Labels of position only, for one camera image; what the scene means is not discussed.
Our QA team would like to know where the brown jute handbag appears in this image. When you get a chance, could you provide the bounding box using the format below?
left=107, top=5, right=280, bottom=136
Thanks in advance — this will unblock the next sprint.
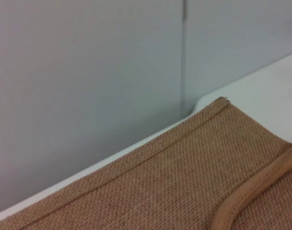
left=0, top=96, right=292, bottom=230

